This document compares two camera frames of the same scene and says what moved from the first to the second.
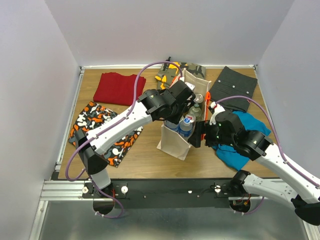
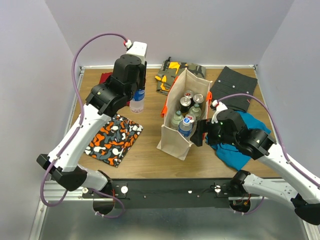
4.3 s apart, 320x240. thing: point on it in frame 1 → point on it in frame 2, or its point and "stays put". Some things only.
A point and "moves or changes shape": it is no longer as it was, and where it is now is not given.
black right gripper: (200, 128) stays put
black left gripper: (176, 119) → (142, 73)
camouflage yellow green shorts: (168, 70) stays put
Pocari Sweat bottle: (185, 128) stays put
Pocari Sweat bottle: (173, 126) moves or changes shape
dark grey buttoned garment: (229, 83) stays put
